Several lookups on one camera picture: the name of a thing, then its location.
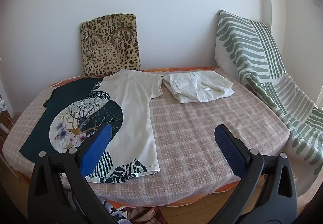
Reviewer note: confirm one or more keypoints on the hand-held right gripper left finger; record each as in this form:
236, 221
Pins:
99, 147

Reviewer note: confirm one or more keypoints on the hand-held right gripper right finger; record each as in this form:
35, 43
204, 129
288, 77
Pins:
228, 148

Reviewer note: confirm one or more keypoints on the teal and white printed t-shirt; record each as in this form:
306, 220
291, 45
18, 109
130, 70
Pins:
133, 103

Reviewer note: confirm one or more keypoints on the pink plaid blanket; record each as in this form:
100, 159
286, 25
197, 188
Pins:
196, 133

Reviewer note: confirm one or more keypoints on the folded white garment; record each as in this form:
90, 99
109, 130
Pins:
199, 86

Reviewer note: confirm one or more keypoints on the dark and white patterned cloth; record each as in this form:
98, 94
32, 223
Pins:
114, 214

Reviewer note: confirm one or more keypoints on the red plaid cloth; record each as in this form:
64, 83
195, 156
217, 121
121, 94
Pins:
146, 217

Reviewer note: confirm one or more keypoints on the orange floral sheet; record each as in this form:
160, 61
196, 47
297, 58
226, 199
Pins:
181, 69

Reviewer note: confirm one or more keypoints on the leopard print cushion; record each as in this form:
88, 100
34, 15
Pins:
111, 45

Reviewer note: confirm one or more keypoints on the green striped white blanket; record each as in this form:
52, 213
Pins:
239, 37

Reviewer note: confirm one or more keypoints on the wooden bed frame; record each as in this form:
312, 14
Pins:
201, 210

